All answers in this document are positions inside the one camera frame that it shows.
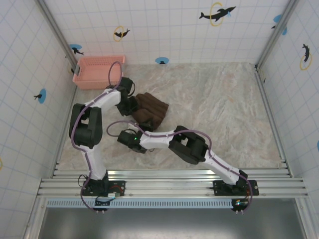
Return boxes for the pink plastic basket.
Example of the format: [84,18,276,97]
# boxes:
[72,55,126,91]

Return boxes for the aluminium side rail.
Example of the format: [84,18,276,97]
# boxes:
[51,72,80,178]
[254,65,293,178]

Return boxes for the white slotted cable duct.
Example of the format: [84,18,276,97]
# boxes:
[46,198,235,209]

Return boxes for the orca yellow ring sticker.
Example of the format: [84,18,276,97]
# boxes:
[299,43,313,71]

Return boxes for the brown long pants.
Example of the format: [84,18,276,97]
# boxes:
[131,92,170,131]

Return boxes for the aluminium frame post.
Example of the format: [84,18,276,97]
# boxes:
[36,0,79,69]
[255,0,301,70]

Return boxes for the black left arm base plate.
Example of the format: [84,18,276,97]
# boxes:
[81,179,127,197]

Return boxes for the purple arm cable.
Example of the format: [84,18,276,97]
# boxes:
[106,120,253,214]
[69,61,125,214]

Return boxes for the aluminium mounting rail beam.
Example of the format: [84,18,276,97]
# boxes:
[37,169,311,199]

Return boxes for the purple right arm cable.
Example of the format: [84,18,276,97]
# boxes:
[106,120,253,214]

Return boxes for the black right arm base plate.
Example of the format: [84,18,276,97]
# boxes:
[213,179,260,197]

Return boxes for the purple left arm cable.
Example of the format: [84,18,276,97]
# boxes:
[69,61,125,214]

